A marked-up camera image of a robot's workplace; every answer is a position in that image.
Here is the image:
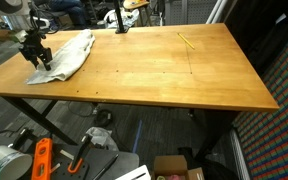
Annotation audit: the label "grey perforated cart plate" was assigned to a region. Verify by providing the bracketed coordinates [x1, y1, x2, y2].
[50, 146, 140, 180]

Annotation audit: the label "yellow pencil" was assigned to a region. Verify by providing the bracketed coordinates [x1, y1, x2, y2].
[177, 32, 196, 51]

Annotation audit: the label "orange handled clamp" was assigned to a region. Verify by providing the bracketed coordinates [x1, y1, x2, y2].
[67, 133, 93, 175]

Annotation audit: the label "black cable coil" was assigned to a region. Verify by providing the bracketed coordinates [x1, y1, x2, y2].
[95, 108, 113, 128]

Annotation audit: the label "white labelled box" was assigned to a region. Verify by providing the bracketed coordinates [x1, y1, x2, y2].
[115, 164, 152, 180]

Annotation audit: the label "seated person in jeans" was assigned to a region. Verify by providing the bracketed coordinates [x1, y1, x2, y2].
[48, 0, 87, 28]

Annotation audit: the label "white crumpled cloth pile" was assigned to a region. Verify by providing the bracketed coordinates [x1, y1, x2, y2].
[103, 8, 140, 29]

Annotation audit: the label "translucent white plastic bag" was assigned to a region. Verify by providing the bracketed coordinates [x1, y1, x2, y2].
[85, 126, 120, 152]

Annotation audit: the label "white aluminium rails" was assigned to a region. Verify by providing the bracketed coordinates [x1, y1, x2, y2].
[229, 129, 252, 180]

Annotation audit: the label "black camera pole stand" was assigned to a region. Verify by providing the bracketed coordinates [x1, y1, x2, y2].
[113, 0, 131, 35]

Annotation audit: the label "black clamp handle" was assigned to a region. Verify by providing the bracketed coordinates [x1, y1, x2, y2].
[8, 127, 35, 151]

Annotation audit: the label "grey duct tape roll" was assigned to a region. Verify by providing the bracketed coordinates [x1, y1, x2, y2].
[96, 19, 108, 29]

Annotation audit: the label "open cardboard box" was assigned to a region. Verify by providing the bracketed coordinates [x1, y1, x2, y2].
[151, 154, 206, 180]

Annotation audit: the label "white leaning pipes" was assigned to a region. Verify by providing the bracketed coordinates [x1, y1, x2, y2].
[206, 0, 227, 24]

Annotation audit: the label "white woven towel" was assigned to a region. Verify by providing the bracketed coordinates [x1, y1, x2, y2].
[25, 28, 97, 85]

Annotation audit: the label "multicolour patterned backdrop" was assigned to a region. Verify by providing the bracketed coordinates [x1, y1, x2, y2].
[232, 28, 288, 180]

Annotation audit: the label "pink cloth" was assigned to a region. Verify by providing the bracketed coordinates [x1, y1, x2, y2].
[165, 174, 187, 180]

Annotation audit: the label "round wooden side table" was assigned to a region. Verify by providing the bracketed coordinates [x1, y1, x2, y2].
[122, 0, 152, 26]

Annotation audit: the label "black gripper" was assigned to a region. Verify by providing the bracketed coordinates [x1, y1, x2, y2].
[18, 31, 54, 72]

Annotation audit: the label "black marker pen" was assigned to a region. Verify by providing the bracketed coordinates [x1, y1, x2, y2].
[92, 153, 120, 180]

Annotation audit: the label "black metal table frame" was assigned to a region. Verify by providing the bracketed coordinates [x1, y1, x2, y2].
[0, 95, 242, 161]

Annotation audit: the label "blue floor tape strip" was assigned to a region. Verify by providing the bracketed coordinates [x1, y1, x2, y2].
[132, 119, 143, 154]

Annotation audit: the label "orange spirit level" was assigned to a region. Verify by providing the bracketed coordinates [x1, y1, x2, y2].
[30, 137, 54, 180]

